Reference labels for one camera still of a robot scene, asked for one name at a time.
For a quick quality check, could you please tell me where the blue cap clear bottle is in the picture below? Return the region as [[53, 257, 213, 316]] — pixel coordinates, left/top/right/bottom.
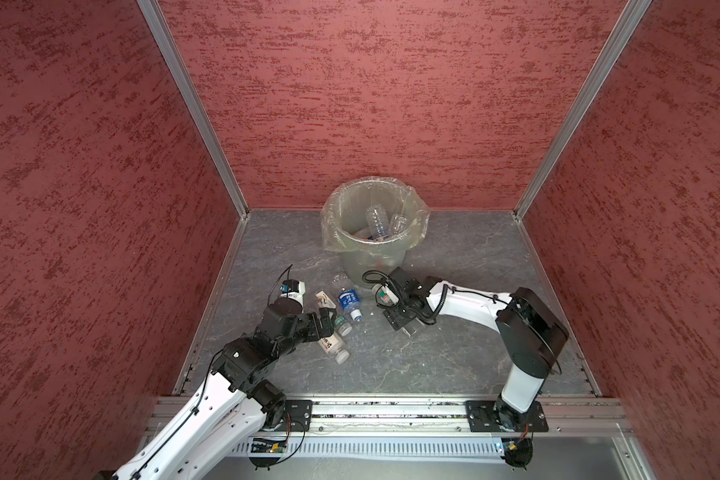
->
[[366, 204, 389, 240]]

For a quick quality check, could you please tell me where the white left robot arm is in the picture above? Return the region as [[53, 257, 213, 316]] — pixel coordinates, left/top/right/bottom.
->
[[95, 297, 336, 479]]

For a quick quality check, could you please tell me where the crane label clear bottle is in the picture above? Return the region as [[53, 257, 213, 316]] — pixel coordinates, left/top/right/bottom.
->
[[315, 291, 352, 337]]

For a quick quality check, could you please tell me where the aluminium corner post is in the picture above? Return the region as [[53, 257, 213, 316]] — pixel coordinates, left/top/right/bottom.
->
[[137, 0, 250, 221], [513, 0, 652, 224]]

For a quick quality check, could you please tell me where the black corrugated cable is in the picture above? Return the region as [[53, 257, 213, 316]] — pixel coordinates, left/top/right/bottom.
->
[[361, 268, 450, 326]]

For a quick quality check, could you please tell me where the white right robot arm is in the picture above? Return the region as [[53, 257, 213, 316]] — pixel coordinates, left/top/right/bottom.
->
[[363, 267, 569, 432]]

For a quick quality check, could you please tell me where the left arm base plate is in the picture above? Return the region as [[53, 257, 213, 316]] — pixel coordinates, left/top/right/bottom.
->
[[272, 399, 314, 432]]

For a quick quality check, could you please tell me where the green band square bottle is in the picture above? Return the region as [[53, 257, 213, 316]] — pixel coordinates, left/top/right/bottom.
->
[[372, 284, 424, 338]]

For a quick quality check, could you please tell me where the white perforated cable duct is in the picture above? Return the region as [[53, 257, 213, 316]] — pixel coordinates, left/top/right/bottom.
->
[[228, 436, 505, 462]]

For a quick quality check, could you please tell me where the left aluminium corner post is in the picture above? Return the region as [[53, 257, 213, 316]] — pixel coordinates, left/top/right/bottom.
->
[[137, 0, 250, 221]]

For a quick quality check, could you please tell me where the grey mesh waste bin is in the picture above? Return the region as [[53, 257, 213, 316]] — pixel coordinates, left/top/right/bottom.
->
[[329, 179, 424, 287]]

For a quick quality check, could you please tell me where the right aluminium corner post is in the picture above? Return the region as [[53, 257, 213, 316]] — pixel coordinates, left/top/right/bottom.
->
[[513, 0, 652, 224]]

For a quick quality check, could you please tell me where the Pocari Sweat blue bottle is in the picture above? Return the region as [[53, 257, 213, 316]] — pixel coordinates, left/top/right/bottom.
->
[[389, 213, 409, 236]]

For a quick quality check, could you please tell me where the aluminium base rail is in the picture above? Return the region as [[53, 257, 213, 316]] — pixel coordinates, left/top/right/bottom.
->
[[155, 394, 625, 437]]

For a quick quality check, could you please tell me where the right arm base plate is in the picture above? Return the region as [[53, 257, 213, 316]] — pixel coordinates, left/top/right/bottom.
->
[[465, 399, 549, 433]]

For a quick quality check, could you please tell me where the yellow label tea bottle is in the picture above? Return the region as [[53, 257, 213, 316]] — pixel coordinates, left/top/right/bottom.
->
[[318, 334, 350, 365]]

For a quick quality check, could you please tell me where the blue label bottle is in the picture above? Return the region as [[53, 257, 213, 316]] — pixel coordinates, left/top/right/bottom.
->
[[335, 275, 363, 322]]

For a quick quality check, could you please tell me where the clear plastic bin liner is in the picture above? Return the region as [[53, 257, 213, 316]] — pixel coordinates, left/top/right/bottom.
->
[[320, 175, 431, 259]]

